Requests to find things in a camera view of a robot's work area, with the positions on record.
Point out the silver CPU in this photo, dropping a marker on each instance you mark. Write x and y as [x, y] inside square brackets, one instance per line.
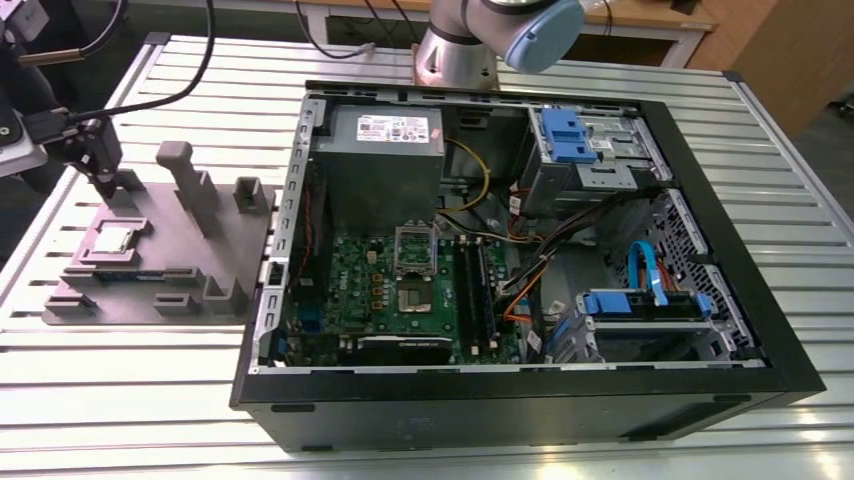
[115, 241]

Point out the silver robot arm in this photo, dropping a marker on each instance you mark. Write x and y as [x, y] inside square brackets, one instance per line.
[454, 55]

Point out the CPU socket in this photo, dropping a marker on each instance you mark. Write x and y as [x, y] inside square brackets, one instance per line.
[416, 297]

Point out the grey parts rack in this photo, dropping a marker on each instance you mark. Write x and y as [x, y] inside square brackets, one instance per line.
[174, 260]

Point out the dark RAM stick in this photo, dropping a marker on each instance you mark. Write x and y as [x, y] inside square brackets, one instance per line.
[130, 276]

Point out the grey power supply unit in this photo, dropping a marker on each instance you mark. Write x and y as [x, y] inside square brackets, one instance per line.
[381, 180]

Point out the green motherboard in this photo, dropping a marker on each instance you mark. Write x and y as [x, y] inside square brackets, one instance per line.
[341, 292]

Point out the blue VGA port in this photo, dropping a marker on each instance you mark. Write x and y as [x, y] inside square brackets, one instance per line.
[283, 348]

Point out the black graphics card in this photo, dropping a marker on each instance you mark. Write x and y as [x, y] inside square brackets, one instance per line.
[401, 350]

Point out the black RAM slot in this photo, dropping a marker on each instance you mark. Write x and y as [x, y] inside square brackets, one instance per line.
[481, 295]
[470, 295]
[465, 295]

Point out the blue plastic drive carrier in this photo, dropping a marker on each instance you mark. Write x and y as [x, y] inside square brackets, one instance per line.
[564, 125]
[576, 151]

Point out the metal drive cage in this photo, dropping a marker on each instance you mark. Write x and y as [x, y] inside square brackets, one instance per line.
[601, 180]

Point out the black PC case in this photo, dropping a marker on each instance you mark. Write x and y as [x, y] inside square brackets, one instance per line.
[468, 415]

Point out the hard disk in blue carrier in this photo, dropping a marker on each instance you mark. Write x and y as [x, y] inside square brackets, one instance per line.
[610, 303]

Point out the wooden desk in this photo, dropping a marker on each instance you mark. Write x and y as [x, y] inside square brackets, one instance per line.
[661, 22]

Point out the metal disk bay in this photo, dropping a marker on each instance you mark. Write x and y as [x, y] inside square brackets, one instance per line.
[654, 326]

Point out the brown wooden cabinet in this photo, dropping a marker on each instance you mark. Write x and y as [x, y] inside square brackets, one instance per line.
[788, 50]

